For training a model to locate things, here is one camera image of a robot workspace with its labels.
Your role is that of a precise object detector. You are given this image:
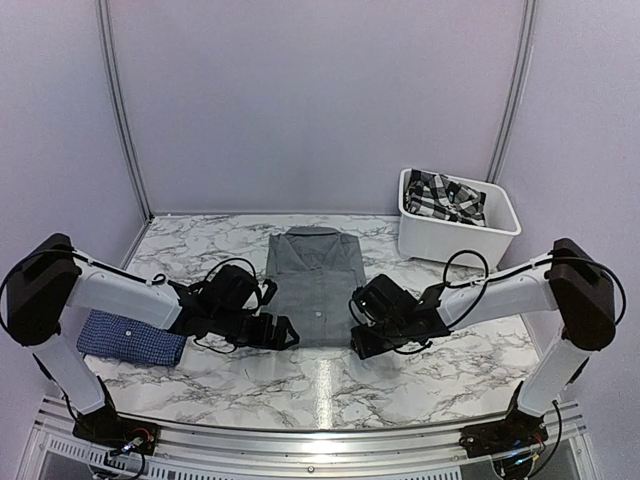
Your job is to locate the grey long sleeve shirt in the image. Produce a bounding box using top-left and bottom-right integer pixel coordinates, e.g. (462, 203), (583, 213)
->
(263, 226), (366, 348)

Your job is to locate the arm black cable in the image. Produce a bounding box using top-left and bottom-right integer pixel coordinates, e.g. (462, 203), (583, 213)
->
(0, 247), (279, 354)
(392, 249), (629, 356)

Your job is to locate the aluminium wall post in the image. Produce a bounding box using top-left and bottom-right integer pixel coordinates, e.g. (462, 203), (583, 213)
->
(95, 0), (154, 223)
(486, 0), (539, 184)

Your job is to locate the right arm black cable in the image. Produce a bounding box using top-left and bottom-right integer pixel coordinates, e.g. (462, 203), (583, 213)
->
(392, 249), (629, 356)

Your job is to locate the aluminium front frame rail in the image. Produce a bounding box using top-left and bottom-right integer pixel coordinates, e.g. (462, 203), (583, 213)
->
(19, 394), (601, 480)

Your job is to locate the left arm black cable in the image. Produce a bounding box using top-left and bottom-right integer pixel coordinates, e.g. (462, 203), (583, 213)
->
(0, 247), (279, 354)

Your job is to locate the white plastic bin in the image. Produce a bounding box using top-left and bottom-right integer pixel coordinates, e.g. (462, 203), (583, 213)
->
(397, 168), (522, 269)

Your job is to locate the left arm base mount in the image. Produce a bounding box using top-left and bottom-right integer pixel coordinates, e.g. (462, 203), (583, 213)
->
(72, 395), (160, 455)

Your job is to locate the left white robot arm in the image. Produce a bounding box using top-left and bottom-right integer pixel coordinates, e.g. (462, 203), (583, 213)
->
(1, 233), (300, 445)

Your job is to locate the left aluminium wall post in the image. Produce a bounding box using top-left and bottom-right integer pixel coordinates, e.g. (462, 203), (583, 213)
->
(95, 0), (154, 223)

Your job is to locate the blue checkered shirt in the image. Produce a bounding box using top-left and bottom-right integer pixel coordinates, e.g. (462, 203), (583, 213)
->
(76, 310), (187, 367)

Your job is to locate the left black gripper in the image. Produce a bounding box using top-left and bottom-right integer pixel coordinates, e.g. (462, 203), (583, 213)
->
(212, 307), (300, 352)

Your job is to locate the right aluminium wall post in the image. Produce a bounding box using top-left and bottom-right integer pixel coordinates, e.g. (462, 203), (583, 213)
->
(486, 0), (539, 184)

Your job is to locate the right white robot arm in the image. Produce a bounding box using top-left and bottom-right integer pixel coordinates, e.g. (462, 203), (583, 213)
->
(348, 238), (627, 448)

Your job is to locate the black white plaid shirt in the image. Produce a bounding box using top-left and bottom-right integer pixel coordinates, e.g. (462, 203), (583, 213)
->
(403, 169), (487, 227)

